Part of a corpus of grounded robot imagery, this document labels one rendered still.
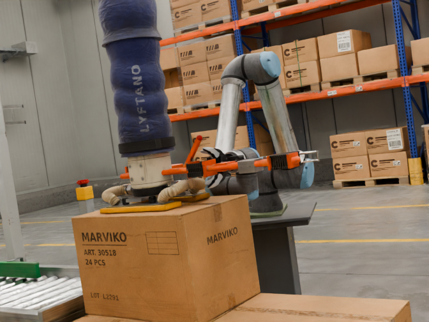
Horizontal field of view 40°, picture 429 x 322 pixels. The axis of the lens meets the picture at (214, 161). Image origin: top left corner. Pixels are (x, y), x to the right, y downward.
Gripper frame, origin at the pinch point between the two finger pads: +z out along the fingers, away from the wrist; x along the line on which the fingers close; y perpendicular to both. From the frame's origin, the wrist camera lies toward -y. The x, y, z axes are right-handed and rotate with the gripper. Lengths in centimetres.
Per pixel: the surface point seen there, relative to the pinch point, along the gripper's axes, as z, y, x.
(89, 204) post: -49, 118, -18
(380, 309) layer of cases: -7, -57, -53
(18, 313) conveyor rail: 35, 77, -48
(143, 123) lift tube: 7.9, 20.9, 19.9
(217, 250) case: 5.2, -3.3, -29.9
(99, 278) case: 19, 45, -38
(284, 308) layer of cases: -2, -24, -53
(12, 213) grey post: -163, 343, -37
